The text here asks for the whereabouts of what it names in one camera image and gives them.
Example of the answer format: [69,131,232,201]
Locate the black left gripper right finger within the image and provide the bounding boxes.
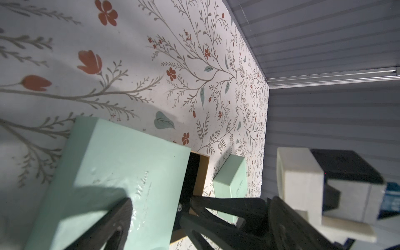
[268,196,340,250]

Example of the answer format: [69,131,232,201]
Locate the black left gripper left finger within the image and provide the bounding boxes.
[66,198,133,250]

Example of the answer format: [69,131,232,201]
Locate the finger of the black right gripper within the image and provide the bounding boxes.
[190,196,267,231]
[180,214,271,250]

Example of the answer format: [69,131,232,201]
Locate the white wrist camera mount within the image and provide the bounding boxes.
[276,147,386,244]

